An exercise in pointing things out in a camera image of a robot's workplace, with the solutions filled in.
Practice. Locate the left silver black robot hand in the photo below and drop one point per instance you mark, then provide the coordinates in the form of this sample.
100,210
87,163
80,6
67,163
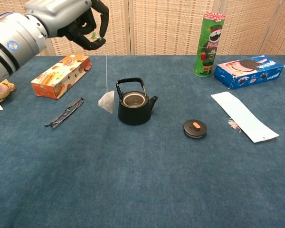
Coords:
59,16

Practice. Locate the black cast iron teapot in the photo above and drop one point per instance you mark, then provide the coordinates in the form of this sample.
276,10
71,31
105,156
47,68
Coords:
134,114

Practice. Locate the black teapot lid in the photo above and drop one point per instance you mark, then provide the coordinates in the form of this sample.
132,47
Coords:
194,130

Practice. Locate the orange biscuit box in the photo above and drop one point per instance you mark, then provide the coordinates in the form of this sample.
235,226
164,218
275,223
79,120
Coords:
59,76

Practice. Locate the black folded eyeglasses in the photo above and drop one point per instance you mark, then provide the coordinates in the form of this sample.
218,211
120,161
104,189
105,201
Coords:
72,104

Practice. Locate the yellow plush toy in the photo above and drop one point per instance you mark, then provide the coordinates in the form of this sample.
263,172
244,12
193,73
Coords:
1,91

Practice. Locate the bamboo folding screen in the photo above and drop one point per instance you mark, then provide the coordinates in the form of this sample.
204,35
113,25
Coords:
168,26

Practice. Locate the green Pringles can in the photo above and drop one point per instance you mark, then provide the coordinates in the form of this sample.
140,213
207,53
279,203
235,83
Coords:
207,52

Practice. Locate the blue table cloth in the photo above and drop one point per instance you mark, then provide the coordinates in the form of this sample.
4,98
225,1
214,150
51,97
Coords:
142,171

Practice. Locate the blue Oreo cookie box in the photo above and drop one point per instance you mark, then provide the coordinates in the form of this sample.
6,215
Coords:
247,71

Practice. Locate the white blue paper bookmark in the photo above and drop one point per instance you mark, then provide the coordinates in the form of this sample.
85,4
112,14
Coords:
244,116

